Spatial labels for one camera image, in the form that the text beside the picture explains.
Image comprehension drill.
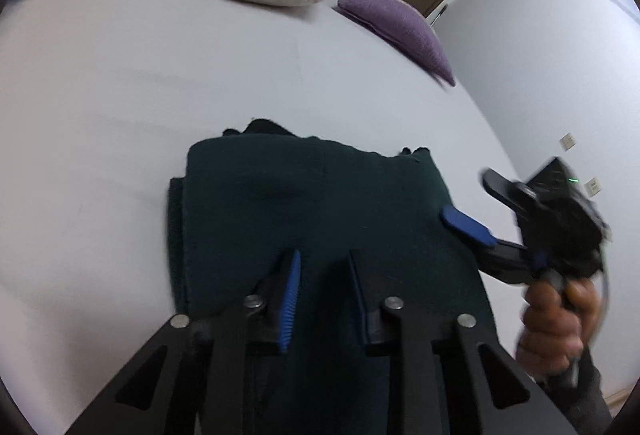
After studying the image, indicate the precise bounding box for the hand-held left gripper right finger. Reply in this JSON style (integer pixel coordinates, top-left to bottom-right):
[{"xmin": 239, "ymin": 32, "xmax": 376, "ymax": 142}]
[{"xmin": 347, "ymin": 248, "xmax": 581, "ymax": 435}]

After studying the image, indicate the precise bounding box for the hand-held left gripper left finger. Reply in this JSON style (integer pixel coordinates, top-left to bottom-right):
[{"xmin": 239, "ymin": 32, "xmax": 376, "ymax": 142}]
[{"xmin": 65, "ymin": 248, "xmax": 302, "ymax": 435}]

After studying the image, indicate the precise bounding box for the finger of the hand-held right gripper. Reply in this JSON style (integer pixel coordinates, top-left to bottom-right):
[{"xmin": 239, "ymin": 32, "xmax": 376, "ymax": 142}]
[
  {"xmin": 441, "ymin": 206, "xmax": 532, "ymax": 287},
  {"xmin": 480, "ymin": 168, "xmax": 540, "ymax": 217}
]

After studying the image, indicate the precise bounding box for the dark green sweater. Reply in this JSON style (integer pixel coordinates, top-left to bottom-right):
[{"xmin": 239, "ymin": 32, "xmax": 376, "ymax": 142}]
[{"xmin": 166, "ymin": 118, "xmax": 502, "ymax": 435}]

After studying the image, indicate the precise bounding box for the person's right forearm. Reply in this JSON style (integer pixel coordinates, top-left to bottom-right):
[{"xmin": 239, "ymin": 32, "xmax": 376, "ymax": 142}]
[{"xmin": 542, "ymin": 349, "xmax": 617, "ymax": 435}]

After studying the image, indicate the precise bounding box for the person's right hand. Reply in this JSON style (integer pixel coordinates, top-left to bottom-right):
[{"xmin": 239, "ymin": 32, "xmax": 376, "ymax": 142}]
[{"xmin": 515, "ymin": 276, "xmax": 602, "ymax": 382}]

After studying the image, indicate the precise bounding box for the purple pillow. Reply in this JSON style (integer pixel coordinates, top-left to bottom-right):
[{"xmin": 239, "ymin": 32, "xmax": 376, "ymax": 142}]
[{"xmin": 337, "ymin": 0, "xmax": 457, "ymax": 87}]

